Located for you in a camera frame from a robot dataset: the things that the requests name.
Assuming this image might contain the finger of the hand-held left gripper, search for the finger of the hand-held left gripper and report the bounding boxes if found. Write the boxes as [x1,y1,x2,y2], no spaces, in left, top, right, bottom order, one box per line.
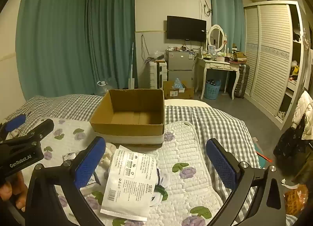
[5,118,55,147]
[0,114,27,141]

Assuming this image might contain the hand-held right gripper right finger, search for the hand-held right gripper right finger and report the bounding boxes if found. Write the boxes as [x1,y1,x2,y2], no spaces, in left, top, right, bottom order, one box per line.
[206,138,286,226]

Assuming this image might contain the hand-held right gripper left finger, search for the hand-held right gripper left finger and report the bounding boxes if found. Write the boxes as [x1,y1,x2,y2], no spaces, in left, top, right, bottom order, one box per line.
[24,136,107,226]

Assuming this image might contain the white printed packet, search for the white printed packet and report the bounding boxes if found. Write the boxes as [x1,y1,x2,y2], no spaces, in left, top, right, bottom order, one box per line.
[99,145,159,222]

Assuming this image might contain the white sock with dark stripes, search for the white sock with dark stripes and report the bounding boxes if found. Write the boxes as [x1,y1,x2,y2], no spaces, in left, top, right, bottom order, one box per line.
[147,167,169,207]

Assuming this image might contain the person's left hand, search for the person's left hand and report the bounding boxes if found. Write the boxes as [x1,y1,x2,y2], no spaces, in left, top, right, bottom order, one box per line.
[0,172,29,207]

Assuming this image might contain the floral quilted bed mat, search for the floral quilted bed mat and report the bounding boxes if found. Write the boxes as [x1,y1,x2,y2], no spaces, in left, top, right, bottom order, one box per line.
[0,117,247,226]

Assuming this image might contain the grey checked bed sheet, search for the grey checked bed sheet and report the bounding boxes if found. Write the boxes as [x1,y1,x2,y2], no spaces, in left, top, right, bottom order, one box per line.
[0,94,262,226]

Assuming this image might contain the dark hanging clothes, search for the dark hanging clothes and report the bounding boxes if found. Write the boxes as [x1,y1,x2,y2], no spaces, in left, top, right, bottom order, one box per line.
[273,118,310,161]

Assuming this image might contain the clear water jug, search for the clear water jug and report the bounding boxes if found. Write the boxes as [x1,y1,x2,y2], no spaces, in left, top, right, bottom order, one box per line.
[96,79,116,95]

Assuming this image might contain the blue plastic basket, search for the blue plastic basket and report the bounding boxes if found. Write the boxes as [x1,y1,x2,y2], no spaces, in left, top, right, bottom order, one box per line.
[203,79,222,100]

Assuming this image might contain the orange plastic bag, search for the orange plastic bag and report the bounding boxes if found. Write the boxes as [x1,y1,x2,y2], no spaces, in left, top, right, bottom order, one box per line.
[284,184,310,217]

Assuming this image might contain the brown floor cardboard box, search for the brown floor cardboard box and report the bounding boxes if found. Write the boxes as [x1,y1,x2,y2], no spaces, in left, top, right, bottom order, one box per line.
[163,81,195,100]

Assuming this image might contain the dark hard suitcase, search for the dark hard suitcase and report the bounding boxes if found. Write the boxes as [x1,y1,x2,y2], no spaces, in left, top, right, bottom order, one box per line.
[226,64,250,99]

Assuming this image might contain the wide teal curtain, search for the wide teal curtain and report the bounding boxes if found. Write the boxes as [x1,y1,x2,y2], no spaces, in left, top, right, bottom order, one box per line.
[15,0,91,99]

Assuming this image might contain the blue plastic bag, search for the blue plastic bag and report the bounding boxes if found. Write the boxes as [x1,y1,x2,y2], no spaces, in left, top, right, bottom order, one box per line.
[172,78,185,89]

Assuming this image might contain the white jacket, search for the white jacket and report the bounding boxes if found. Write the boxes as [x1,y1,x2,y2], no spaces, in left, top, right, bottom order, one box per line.
[292,91,313,141]

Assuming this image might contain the white dressing table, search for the white dressing table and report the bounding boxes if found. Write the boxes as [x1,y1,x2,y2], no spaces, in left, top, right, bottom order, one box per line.
[196,56,240,100]

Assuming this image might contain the white flat mop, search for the white flat mop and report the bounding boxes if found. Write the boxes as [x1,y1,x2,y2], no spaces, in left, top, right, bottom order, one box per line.
[128,42,136,90]

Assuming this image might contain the grey small fridge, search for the grey small fridge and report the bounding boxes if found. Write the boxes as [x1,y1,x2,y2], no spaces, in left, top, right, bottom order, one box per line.
[165,50,196,87]

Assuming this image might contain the brown box on dressing table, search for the brown box on dressing table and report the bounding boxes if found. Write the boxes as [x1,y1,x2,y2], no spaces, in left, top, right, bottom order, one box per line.
[232,51,247,61]

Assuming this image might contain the white ribbed suitcase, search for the white ribbed suitcase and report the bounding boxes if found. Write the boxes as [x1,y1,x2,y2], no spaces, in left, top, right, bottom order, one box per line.
[149,60,168,89]

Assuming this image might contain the teal corner curtain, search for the teal corner curtain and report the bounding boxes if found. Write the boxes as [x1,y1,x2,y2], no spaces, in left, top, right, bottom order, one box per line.
[85,0,135,90]

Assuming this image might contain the white louvred wardrobe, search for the white louvred wardrobe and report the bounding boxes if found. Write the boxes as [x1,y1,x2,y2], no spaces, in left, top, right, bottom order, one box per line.
[243,1,308,131]

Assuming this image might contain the clear plastic bag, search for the clear plastic bag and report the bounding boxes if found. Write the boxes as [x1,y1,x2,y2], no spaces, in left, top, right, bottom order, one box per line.
[149,51,165,61]

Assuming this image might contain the white oval vanity mirror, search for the white oval vanity mirror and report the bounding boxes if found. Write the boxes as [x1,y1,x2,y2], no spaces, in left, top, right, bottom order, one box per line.
[207,24,227,53]

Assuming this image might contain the narrow teal curtain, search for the narrow teal curtain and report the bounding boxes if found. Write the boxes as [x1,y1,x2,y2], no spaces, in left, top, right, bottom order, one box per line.
[210,0,246,55]

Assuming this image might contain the white hanging garment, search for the white hanging garment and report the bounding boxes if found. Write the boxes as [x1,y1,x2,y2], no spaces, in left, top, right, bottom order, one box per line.
[302,30,313,89]

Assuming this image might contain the black wall cable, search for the black wall cable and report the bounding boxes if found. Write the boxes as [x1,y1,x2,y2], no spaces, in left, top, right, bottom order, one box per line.
[141,34,151,63]

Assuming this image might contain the black wall television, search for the black wall television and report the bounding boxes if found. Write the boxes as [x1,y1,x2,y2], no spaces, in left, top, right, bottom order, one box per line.
[167,15,207,42]

